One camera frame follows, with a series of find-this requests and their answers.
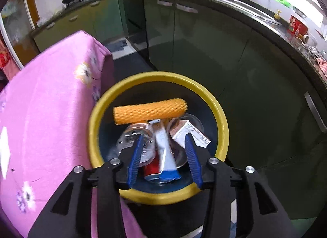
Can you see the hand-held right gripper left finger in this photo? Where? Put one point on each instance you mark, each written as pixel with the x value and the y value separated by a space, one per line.
pixel 135 158

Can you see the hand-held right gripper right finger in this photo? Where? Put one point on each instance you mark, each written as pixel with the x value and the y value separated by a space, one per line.
pixel 193 161

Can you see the red soda can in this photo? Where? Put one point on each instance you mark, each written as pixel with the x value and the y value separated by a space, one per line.
pixel 152 170

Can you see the clear plastic cup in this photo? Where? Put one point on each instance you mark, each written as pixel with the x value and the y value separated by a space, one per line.
pixel 195 120
pixel 127 138

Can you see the white and blue toothpaste tube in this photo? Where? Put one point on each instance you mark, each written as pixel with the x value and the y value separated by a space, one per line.
pixel 166 151

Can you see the small white carton box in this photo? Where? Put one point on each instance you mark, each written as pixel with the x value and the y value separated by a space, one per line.
pixel 186 130

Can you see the orange foam net sleeve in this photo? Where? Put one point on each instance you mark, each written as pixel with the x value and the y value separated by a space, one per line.
pixel 148 111

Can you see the yellow-rimmed dark trash bin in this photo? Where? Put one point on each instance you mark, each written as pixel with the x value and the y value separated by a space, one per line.
pixel 163 76

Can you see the pink floral tablecloth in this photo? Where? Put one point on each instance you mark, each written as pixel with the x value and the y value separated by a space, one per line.
pixel 51 100

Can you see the blue floor mat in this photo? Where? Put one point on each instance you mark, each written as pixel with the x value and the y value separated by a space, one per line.
pixel 121 45

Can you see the green kitchen cabinets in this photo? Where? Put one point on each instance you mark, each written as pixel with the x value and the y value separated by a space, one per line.
pixel 217 48

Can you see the red printed cloth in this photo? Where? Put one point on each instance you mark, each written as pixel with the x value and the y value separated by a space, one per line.
pixel 6 61

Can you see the dark stone countertop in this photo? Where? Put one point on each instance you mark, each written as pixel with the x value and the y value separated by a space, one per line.
pixel 242 5

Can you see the white mug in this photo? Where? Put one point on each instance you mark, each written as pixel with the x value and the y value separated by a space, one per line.
pixel 306 39

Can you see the red paper bucket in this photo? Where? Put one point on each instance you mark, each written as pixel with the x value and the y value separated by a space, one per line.
pixel 296 25

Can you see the orange wooden door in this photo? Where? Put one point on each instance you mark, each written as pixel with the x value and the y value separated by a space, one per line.
pixel 28 5

